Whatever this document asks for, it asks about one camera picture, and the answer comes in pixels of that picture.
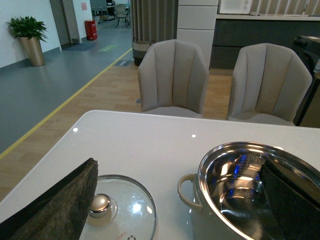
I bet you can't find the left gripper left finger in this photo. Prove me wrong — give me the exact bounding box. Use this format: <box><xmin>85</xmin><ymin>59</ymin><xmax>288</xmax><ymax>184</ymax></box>
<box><xmin>0</xmin><ymin>158</ymin><xmax>98</xmax><ymax>240</ymax></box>

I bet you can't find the blue floor mat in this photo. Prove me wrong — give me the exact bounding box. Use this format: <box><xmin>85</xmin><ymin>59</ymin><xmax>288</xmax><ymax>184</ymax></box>
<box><xmin>64</xmin><ymin>43</ymin><xmax>95</xmax><ymax>52</ymax></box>

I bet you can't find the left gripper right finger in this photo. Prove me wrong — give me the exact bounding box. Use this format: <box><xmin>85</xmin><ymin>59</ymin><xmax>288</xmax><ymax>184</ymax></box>
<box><xmin>259</xmin><ymin>160</ymin><xmax>320</xmax><ymax>240</ymax></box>

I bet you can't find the dark kitchen counter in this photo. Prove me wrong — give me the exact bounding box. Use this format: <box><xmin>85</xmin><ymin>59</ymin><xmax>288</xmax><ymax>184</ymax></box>
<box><xmin>210</xmin><ymin>18</ymin><xmax>320</xmax><ymax>70</ymax></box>

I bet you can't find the right beige chair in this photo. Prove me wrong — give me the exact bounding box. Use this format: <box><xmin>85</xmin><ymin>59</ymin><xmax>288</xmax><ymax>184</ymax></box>
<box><xmin>226</xmin><ymin>43</ymin><xmax>309</xmax><ymax>126</ymax></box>

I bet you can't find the left beige chair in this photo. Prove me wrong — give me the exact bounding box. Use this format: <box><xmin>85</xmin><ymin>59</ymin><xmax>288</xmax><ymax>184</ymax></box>
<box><xmin>138</xmin><ymin>39</ymin><xmax>210</xmax><ymax>118</ymax></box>

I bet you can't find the red bin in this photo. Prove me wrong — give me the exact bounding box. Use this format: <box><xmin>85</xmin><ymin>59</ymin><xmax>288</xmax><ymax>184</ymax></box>
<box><xmin>84</xmin><ymin>20</ymin><xmax>98</xmax><ymax>41</ymax></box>

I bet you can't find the white electric cooking pot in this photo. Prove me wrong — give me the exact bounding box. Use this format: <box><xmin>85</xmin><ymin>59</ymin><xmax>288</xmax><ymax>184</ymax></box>
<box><xmin>177</xmin><ymin>142</ymin><xmax>320</xmax><ymax>240</ymax></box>

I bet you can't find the woven basket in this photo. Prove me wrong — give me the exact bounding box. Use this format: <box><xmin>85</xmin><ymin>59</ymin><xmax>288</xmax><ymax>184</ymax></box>
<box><xmin>132</xmin><ymin>37</ymin><xmax>155</xmax><ymax>66</ymax></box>

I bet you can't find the beige chair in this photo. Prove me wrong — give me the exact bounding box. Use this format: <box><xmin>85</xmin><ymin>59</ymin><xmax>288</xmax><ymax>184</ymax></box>
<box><xmin>226</xmin><ymin>43</ymin><xmax>309</xmax><ymax>126</ymax></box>
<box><xmin>138</xmin><ymin>39</ymin><xmax>210</xmax><ymax>118</ymax></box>

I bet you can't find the white cabinet column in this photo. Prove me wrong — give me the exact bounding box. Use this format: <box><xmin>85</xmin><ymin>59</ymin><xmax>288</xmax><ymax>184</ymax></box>
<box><xmin>176</xmin><ymin>0</ymin><xmax>218</xmax><ymax>66</ymax></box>

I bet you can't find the office swivel chair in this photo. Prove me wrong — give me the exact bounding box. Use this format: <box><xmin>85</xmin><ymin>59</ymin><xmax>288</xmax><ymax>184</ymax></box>
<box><xmin>114</xmin><ymin>4</ymin><xmax>130</xmax><ymax>28</ymax></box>

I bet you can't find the glass pot lid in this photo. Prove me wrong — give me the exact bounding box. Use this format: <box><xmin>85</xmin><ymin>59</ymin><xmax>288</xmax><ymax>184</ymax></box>
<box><xmin>80</xmin><ymin>174</ymin><xmax>157</xmax><ymax>240</ymax></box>

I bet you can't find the potted green plant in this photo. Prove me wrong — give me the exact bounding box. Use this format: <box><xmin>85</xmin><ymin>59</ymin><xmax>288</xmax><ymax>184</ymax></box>
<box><xmin>7</xmin><ymin>16</ymin><xmax>47</xmax><ymax>67</ymax></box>

